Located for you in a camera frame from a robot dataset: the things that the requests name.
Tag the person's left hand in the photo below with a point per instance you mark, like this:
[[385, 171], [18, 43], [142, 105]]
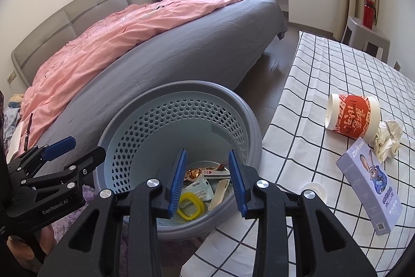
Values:
[[24, 254]]

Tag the grey bed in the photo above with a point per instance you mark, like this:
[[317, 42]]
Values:
[[220, 47]]

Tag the green white medicine box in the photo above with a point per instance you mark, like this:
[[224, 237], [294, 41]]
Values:
[[201, 188]]

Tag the red water bottle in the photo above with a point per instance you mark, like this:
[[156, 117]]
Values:
[[369, 14]]

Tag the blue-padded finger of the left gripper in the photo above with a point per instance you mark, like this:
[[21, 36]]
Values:
[[52, 148]]

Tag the grey perforated trash basket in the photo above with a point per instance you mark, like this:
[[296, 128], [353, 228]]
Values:
[[205, 119]]

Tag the black white checkered sheet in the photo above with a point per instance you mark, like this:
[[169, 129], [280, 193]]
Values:
[[297, 149]]

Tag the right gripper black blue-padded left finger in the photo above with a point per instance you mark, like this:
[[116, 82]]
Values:
[[91, 246]]

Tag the white bottle cap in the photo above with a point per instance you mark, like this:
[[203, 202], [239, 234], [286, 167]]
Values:
[[317, 188]]

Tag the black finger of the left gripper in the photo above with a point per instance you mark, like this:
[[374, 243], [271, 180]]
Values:
[[72, 172]]

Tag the grey headboard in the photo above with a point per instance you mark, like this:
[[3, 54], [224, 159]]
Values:
[[63, 26]]

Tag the grey side table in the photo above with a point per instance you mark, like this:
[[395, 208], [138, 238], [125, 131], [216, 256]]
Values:
[[372, 41]]

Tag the white tissue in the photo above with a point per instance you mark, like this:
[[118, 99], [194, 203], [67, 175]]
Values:
[[387, 140]]

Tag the pink duvet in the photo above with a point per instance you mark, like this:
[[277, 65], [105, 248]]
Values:
[[69, 70]]

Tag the purple fuzzy rug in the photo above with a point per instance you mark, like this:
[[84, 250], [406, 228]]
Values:
[[61, 226]]

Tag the red white paper cup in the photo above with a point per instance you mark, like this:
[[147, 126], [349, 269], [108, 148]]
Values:
[[353, 116]]

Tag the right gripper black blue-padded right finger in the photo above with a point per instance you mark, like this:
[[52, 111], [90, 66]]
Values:
[[323, 247]]

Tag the lavender cartoon rabbit box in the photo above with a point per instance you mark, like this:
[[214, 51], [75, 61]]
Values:
[[371, 184]]

